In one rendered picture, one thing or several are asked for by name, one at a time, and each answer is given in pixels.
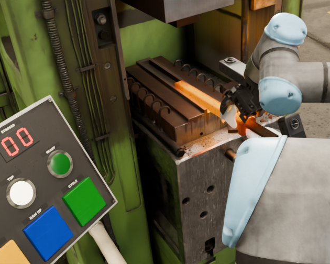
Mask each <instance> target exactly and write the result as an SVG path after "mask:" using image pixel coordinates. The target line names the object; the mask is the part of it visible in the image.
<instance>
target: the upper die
mask: <svg viewBox="0 0 330 264"><path fill-rule="evenodd" d="M120 1H122V2H124V3H126V4H128V5H130V6H132V7H134V8H136V9H138V10H140V11H142V12H144V13H146V14H148V15H149V16H151V17H153V18H155V19H157V20H159V21H161V22H163V23H165V24H166V23H170V22H173V21H176V20H180V19H184V18H187V17H191V16H194V15H198V14H201V13H205V12H209V11H211V10H215V9H218V8H222V7H226V6H229V5H233V4H234V0H120Z"/></svg>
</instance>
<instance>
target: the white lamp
mask: <svg viewBox="0 0 330 264"><path fill-rule="evenodd" d="M32 196H33V190H32V187H31V186H30V184H28V183H27V182H24V181H20V182H17V183H15V184H14V185H13V186H12V188H11V190H10V197H11V199H12V201H13V202H14V203H16V204H18V205H25V204H27V203H29V202H30V200H31V199H32Z"/></svg>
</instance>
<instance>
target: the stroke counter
mask: <svg viewBox="0 0 330 264"><path fill-rule="evenodd" d="M22 130H24V131H25V133H26V135H25V136H24V137H22V138H21V136H20V135H19V132H20V131H22ZM17 132H18V133H16V134H17V135H18V137H19V138H20V139H22V140H21V141H22V143H23V144H24V146H25V145H26V146H28V145H30V144H31V143H32V141H33V139H32V138H31V136H30V135H28V134H29V133H28V132H27V130H26V129H25V128H24V129H23V128H21V129H20V130H18V131H17ZM27 136H28V137H29V139H30V140H31V142H29V143H28V144H25V142H24V141H23V139H24V138H26V137H27ZM7 139H10V141H11V142H12V144H11V145H10V146H8V147H6V146H5V144H4V143H3V142H4V141H6V140H7ZM13 144H14V142H13V140H12V139H11V138H10V137H9V138H8V137H7V138H5V139H3V140H2V145H3V146H4V148H5V149H6V148H7V149H6V151H7V152H8V154H9V155H10V156H11V155H12V156H13V155H15V154H16V153H18V150H19V149H18V148H17V146H16V145H15V144H14V145H13ZM12 146H14V147H15V148H16V150H17V151H15V152H14V153H13V154H11V153H10V151H9V150H8V149H9V148H10V147H12Z"/></svg>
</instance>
